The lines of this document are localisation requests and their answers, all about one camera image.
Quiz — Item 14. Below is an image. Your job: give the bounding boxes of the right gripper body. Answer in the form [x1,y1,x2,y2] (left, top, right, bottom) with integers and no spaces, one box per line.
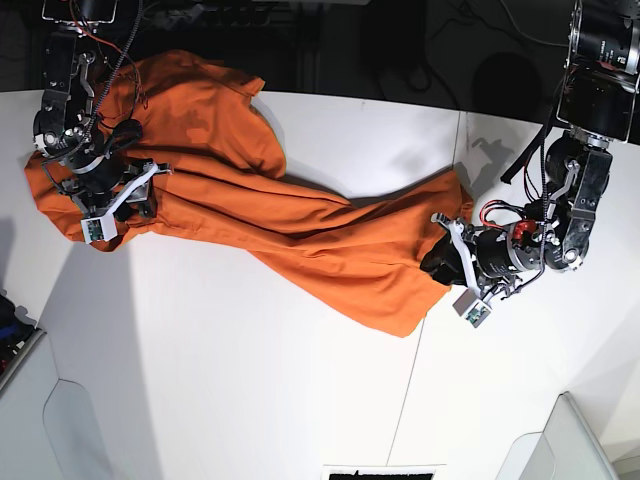
[58,157,171,220]

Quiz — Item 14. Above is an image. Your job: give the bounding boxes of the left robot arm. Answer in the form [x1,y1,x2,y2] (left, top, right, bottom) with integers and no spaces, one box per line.
[421,1,639,300]

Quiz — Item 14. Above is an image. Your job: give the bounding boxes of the orange t-shirt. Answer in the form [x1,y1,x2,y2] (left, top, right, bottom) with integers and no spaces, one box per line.
[23,49,476,339]

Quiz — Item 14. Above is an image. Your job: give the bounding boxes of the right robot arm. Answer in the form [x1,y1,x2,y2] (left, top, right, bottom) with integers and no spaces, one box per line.
[33,1,169,222]

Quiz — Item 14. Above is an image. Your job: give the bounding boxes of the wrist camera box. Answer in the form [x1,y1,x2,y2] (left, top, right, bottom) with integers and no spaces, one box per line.
[453,289,492,328]
[81,214,118,244]

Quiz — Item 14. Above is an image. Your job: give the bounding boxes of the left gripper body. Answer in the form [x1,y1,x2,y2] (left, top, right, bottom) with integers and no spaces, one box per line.
[431,213,545,300]

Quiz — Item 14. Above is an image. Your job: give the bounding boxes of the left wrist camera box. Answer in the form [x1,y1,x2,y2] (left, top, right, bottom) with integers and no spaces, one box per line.
[453,289,492,328]

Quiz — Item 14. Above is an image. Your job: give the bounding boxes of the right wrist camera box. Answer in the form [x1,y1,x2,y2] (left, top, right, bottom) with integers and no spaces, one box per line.
[81,214,118,244]

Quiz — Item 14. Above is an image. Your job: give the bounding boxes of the white framed black tray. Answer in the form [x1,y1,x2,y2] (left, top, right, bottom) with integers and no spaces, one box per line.
[321,464,448,480]

